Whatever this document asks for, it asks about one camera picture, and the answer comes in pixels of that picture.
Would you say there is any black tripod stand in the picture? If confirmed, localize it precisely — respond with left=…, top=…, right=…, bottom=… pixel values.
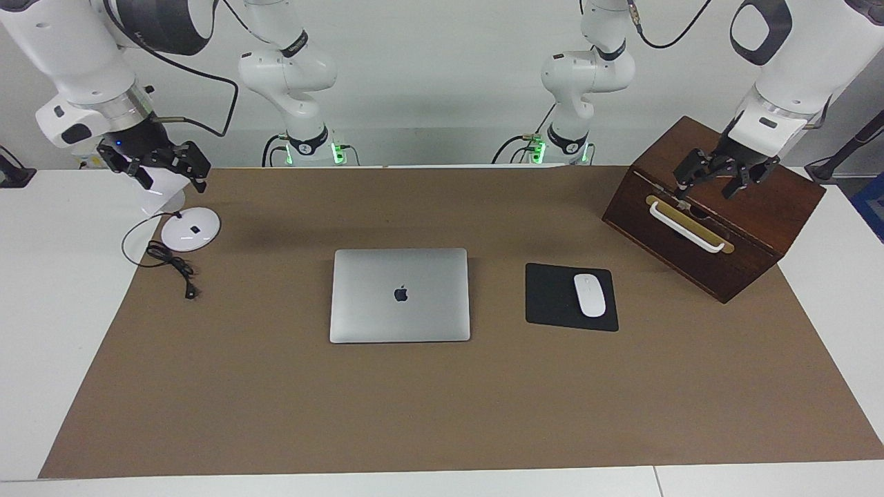
left=805, top=107, right=884, bottom=184

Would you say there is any black mouse pad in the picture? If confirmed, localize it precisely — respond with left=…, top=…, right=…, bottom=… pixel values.
left=525, top=262, right=619, bottom=333

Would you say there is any brown table mat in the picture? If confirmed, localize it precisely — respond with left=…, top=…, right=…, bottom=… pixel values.
left=38, top=166, right=884, bottom=479

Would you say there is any silver laptop computer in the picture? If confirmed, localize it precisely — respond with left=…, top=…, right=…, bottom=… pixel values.
left=329, top=248, right=472, bottom=344

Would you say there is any white computer mouse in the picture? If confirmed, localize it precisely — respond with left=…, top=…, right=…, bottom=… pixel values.
left=574, top=274, right=607, bottom=318

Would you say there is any blue floor object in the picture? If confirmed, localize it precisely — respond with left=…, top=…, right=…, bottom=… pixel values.
left=849, top=173, right=884, bottom=244

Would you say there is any black left base cable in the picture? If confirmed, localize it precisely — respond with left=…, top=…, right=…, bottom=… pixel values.
left=492, top=133, right=536, bottom=165

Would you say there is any black lamp power cable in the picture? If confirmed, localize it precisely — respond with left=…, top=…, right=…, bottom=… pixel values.
left=122, top=211, right=201, bottom=301

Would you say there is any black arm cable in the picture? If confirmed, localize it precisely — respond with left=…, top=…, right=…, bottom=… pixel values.
left=135, top=38, right=240, bottom=137
left=627, top=0, right=713, bottom=50

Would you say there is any gold handle plate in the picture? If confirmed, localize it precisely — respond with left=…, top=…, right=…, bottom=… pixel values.
left=646, top=195, right=735, bottom=255

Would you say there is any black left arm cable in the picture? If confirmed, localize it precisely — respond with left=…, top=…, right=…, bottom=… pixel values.
left=627, top=0, right=713, bottom=50

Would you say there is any black clamp mount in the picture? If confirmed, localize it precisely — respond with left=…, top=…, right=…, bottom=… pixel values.
left=0, top=145, right=37, bottom=188

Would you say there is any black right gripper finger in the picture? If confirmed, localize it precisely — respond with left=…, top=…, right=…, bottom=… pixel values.
left=98, top=144, right=154, bottom=191
left=166, top=142, right=211, bottom=192

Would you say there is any brown wooden box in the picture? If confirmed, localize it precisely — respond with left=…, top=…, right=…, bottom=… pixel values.
left=602, top=115, right=826, bottom=304

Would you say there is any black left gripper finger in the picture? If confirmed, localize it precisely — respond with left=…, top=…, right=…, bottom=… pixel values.
left=722, top=160, right=781, bottom=201
left=673, top=148, right=719, bottom=201

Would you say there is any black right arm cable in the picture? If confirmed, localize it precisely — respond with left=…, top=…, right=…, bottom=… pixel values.
left=135, top=38, right=240, bottom=137

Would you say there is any white box handle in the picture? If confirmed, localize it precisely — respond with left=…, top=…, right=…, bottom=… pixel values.
left=649, top=202, right=726, bottom=253

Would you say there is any white desk lamp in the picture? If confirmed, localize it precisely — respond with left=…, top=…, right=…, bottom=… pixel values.
left=131, top=166, right=222, bottom=253

